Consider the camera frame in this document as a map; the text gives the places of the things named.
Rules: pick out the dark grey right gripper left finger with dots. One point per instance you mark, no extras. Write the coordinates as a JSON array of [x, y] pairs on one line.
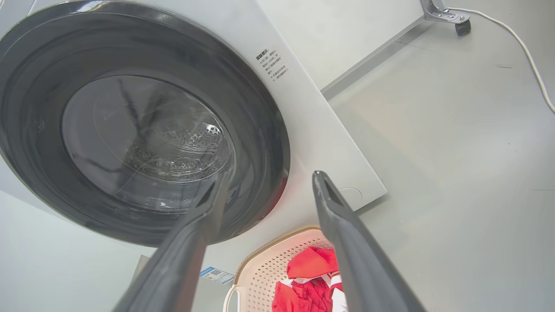
[[182, 255]]

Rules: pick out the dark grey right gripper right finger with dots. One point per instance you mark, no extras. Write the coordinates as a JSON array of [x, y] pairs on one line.
[[360, 255]]

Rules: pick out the cream perforated laundry basket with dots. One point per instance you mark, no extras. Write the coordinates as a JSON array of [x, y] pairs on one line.
[[264, 277]]

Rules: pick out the blue energy label sticker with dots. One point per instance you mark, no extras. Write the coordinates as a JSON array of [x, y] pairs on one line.
[[217, 274]]

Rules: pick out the red and white clothing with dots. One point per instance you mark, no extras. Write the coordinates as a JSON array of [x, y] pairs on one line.
[[310, 281]]

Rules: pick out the white front-load washing machine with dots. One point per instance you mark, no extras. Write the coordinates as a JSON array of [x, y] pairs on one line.
[[321, 130]]

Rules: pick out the dark round washing machine door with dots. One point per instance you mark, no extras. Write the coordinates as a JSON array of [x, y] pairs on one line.
[[130, 125]]

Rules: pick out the grey metal caster leg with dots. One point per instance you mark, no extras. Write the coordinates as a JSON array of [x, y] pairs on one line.
[[448, 15]]

